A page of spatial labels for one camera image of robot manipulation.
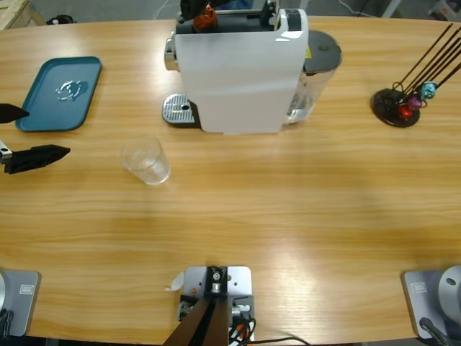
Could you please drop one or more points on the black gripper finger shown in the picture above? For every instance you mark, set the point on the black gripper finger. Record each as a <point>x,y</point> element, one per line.
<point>191,7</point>
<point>215,3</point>

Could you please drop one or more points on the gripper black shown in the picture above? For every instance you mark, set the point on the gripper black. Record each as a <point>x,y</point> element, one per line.
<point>4,155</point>

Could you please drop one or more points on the orange coffee capsule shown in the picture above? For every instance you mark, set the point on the orange coffee capsule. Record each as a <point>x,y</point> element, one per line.
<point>205,21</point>

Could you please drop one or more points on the clear drinking glass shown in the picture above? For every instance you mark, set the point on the clear drinking glass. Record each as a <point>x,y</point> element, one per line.
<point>146,166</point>

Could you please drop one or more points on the white capsule coffee machine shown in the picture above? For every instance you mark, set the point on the white capsule coffee machine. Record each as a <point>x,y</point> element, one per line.
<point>234,79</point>

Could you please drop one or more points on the red coffee capsule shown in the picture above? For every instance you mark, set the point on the red coffee capsule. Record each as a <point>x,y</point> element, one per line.
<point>406,112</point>

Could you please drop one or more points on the purple coffee capsule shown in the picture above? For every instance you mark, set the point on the purple coffee capsule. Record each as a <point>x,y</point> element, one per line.
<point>414,102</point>

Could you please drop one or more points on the blue coffee capsule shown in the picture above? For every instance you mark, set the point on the blue coffee capsule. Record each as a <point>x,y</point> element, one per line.
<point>428,90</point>

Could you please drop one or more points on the person in blue jeans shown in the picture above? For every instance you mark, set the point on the person in blue jeans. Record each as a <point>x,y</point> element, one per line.
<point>239,3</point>

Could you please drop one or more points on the teal plastic tray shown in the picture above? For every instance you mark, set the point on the teal plastic tray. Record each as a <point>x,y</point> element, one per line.
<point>43,104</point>

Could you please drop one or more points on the clear water tank dark lid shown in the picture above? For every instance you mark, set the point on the clear water tank dark lid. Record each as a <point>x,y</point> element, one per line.
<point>322,50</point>

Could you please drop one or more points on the small black floor object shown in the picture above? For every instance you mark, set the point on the small black floor object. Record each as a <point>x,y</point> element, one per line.
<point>63,19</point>

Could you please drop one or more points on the light wooden pallet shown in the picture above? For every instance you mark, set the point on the light wooden pallet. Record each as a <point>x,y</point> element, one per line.
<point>14,11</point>

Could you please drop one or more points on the grey metal furniture leg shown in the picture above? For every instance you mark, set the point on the grey metal furniture leg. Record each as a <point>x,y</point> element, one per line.
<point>392,7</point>

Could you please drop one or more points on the black capsule holder with rods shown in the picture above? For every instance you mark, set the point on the black capsule holder with rods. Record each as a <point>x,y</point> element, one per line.
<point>387,108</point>

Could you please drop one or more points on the white paper tab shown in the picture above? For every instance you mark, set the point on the white paper tab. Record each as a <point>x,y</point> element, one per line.
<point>177,281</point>

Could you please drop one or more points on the white object with orange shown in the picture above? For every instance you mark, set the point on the white object with orange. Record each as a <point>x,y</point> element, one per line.
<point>443,9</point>

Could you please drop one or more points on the orange plastic clip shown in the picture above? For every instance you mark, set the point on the orange plastic clip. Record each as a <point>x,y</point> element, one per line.
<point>240,328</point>

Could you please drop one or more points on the arm grey base plate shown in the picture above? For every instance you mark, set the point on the arm grey base plate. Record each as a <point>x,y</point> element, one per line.
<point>425,306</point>
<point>25,302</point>

